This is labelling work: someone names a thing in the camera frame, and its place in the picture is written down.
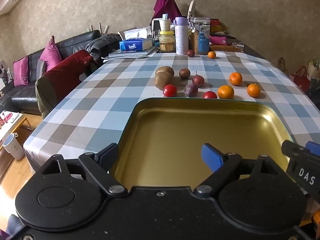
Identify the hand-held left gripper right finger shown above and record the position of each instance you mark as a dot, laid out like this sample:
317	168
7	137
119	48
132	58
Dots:
211	157

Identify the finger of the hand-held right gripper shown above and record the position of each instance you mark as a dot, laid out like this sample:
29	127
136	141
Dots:
295	150

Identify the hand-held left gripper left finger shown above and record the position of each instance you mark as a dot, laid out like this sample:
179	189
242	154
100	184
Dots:
108	155

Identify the gold tin tray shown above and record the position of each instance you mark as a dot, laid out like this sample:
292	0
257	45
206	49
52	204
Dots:
175	135

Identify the red tomato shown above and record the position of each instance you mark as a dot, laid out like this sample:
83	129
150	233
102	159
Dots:
170	90
209	95

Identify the orange mandarin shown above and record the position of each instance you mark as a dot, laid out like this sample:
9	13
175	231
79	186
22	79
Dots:
211	55
225	92
235	78
253	90

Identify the purple pear-shaped passion fruit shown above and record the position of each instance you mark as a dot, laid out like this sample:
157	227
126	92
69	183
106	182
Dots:
191	90

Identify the red stemmed passion fruit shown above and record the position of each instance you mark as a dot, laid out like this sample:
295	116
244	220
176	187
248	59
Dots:
198	80

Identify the dark round passion fruit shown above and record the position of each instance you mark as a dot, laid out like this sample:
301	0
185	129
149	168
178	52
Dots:
184	73

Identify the brown kiwi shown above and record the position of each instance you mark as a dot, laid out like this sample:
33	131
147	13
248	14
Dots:
165	70
162	81

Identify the checked tablecloth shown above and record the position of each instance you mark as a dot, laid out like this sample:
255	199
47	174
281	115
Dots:
100	100

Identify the red paper bag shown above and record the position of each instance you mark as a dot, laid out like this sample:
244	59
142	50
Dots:
300	80

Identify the white paper bag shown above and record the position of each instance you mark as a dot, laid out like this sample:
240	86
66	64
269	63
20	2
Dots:
313	71

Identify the olive cushion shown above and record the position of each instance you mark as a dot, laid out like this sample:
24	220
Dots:
45	97

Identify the wooden coffee table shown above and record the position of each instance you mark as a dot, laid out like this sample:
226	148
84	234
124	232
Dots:
23	122

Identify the white and blue bin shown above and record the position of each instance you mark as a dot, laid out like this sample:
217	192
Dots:
13	147

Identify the grey magazine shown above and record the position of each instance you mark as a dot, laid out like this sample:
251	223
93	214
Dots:
120	56

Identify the stack of books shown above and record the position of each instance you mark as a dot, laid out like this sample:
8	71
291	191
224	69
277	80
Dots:
130	52

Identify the small dark passion fruit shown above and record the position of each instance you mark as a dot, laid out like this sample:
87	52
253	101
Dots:
190	53

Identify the pink magazine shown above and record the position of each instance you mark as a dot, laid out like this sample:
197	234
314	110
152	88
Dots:
7	118

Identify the grey jacket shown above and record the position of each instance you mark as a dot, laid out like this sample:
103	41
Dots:
102	43

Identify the blue tissue pack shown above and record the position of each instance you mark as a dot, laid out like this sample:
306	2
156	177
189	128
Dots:
131	45

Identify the large pink cushion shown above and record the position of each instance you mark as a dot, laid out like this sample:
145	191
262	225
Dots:
50	55

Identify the pink pouch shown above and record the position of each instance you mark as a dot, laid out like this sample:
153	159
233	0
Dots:
218	40

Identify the glass cereal jar blue label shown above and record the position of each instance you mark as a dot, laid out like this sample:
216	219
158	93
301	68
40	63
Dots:
200	40

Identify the black leather sofa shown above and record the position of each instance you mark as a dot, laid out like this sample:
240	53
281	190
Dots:
72	40

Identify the small pink cushion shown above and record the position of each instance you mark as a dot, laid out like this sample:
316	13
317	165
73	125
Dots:
21	71

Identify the white thermos purple lid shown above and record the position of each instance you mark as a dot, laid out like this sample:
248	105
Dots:
181	40

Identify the yellow-lid glass jar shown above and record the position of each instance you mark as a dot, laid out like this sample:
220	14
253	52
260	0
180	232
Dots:
166	43

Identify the white paper packet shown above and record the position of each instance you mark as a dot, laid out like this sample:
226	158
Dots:
135	33

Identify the wooden rack posts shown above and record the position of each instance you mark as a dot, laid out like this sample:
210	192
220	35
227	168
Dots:
100	28

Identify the framed photo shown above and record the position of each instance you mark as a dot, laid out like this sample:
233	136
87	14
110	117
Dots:
6	72

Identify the red box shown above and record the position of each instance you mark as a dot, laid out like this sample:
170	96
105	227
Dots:
215	22

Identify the white paper cup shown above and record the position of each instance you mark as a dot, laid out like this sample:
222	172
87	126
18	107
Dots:
165	25

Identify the magenta cloth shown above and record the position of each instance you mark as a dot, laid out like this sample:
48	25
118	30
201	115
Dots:
166	5

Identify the white curved frame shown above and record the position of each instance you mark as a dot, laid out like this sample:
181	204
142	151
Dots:
191	7

